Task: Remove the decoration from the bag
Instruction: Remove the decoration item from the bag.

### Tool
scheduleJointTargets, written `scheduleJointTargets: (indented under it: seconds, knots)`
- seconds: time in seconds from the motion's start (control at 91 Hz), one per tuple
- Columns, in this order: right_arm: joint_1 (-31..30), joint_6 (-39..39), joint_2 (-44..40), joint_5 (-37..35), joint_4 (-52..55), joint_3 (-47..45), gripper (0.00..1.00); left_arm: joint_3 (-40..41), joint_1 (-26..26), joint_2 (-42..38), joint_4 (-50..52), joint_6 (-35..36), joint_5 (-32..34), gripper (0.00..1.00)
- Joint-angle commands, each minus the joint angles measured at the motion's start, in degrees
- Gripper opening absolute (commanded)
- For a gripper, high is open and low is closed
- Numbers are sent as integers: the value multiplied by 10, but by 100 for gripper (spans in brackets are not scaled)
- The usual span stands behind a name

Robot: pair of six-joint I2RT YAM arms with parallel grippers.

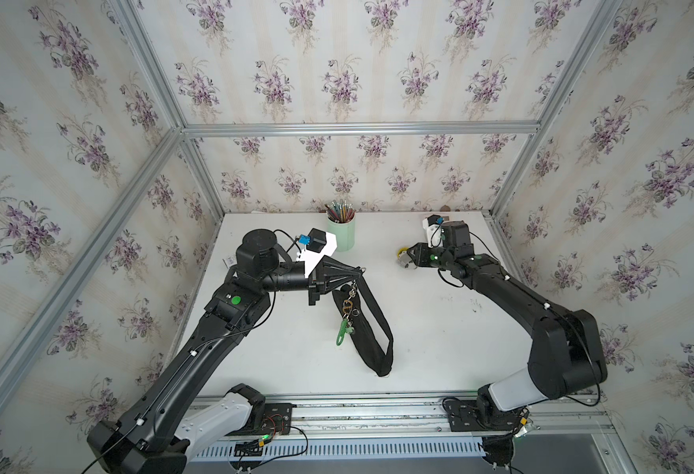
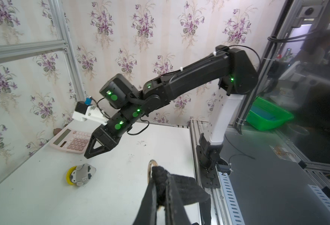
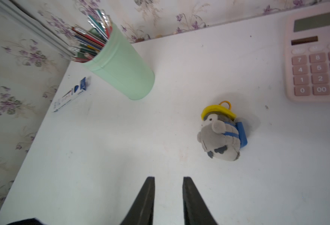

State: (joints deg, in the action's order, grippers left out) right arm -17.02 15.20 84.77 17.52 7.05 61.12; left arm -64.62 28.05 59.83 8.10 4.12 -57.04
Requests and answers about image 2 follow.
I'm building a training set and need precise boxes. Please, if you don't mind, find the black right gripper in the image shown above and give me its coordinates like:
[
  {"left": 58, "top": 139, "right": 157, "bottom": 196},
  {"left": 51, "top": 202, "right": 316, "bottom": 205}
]
[{"left": 84, "top": 125, "right": 126, "bottom": 159}]

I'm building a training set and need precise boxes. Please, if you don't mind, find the yellow hat doll charm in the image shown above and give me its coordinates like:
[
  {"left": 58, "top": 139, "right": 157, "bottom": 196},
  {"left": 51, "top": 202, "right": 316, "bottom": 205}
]
[{"left": 66, "top": 164, "right": 96, "bottom": 186}]

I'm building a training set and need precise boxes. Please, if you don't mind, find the black fabric shoulder bag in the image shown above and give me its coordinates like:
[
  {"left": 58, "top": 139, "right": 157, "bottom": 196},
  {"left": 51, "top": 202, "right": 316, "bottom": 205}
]
[{"left": 133, "top": 166, "right": 212, "bottom": 225}]

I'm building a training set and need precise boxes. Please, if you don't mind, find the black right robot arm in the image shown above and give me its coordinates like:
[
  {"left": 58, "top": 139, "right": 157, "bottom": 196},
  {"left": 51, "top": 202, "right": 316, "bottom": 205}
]
[{"left": 84, "top": 46, "right": 258, "bottom": 188}]

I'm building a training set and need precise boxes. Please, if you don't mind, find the pink calculator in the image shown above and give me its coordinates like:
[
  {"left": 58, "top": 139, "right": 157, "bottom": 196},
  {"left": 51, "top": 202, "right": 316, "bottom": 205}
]
[{"left": 50, "top": 128, "right": 91, "bottom": 154}]

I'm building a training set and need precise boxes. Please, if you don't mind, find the green plastic bin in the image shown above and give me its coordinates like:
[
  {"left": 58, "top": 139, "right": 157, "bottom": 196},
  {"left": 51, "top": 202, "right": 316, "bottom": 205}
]
[{"left": 246, "top": 97, "right": 294, "bottom": 131}]

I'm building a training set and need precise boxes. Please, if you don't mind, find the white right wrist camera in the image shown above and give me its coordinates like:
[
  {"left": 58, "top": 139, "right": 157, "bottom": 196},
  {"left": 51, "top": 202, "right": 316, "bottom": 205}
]
[{"left": 72, "top": 97, "right": 109, "bottom": 125}]

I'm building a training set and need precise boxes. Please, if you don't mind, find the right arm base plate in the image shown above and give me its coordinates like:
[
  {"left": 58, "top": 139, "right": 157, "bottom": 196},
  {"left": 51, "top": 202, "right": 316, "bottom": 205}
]
[{"left": 199, "top": 158, "right": 231, "bottom": 189}]

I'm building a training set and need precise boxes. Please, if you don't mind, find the aluminium mounting rail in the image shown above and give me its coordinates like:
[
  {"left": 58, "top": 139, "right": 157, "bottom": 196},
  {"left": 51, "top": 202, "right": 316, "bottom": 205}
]
[{"left": 188, "top": 120, "right": 245, "bottom": 225}]

